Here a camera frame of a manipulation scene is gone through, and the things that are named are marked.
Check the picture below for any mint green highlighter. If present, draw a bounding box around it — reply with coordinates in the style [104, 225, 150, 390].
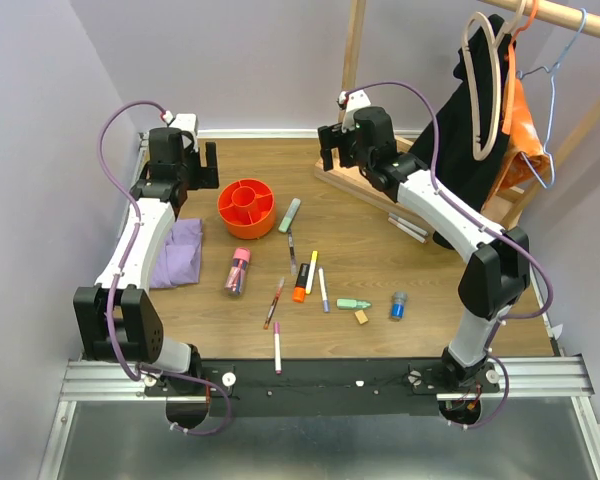
[278, 198, 301, 233]

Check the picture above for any blue capped white marker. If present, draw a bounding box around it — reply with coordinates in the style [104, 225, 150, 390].
[318, 267, 330, 313]

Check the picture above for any black orange highlighter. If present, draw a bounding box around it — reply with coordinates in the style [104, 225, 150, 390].
[292, 263, 310, 303]

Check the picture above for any red pen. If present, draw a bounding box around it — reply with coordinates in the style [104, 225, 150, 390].
[263, 277, 285, 330]

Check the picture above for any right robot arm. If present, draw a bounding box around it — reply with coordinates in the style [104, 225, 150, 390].
[318, 106, 530, 392]

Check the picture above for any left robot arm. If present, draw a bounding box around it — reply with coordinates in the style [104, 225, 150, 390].
[73, 115, 219, 395]

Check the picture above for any orange round desk organizer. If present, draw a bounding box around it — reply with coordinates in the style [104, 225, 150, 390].
[217, 178, 276, 240]

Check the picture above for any purple cloth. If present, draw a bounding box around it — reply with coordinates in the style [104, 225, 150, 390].
[150, 218, 203, 289]

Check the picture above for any pink lidded marker bottle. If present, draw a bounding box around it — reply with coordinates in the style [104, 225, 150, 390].
[224, 247, 251, 297]

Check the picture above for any yellow capped white marker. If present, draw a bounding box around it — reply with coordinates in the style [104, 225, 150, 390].
[306, 250, 318, 295]

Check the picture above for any dark purple pen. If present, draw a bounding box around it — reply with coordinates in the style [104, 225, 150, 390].
[287, 228, 298, 276]

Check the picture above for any black garment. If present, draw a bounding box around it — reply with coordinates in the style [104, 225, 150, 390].
[410, 13, 519, 250]

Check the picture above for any green stapler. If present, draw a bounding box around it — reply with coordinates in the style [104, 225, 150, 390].
[336, 298, 372, 310]

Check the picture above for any blue jar grey lid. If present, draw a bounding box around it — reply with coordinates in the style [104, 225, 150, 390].
[389, 291, 408, 321]

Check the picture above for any pink capped white marker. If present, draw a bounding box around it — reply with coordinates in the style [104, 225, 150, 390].
[273, 322, 282, 375]

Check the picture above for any tan eraser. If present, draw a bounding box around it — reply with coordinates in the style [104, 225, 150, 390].
[355, 310, 369, 325]

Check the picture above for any orange garment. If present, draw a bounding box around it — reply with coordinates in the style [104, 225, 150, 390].
[480, 79, 548, 212]

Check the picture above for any orange hanger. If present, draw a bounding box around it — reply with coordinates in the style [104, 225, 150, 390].
[502, 0, 539, 135]

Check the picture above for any beige wooden hanger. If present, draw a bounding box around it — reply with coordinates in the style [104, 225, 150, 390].
[462, 0, 529, 162]

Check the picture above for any wooden clothes rack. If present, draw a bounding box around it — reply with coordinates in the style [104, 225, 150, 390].
[313, 0, 600, 227]

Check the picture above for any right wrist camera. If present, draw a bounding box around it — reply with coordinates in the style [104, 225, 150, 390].
[338, 90, 371, 133]

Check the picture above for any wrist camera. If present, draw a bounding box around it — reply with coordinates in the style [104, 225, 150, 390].
[161, 110, 199, 150]
[338, 90, 371, 133]

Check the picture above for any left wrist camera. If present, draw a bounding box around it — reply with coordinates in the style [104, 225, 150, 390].
[161, 110, 199, 150]

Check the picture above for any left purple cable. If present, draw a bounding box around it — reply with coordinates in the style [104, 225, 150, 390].
[96, 100, 231, 436]

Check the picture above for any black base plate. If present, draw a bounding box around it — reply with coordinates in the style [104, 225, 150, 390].
[145, 356, 500, 422]

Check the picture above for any blue wire hanger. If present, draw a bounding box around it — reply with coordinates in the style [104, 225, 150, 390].
[516, 8, 588, 190]

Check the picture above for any aluminium rail frame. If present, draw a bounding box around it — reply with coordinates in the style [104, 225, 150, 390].
[40, 356, 600, 479]

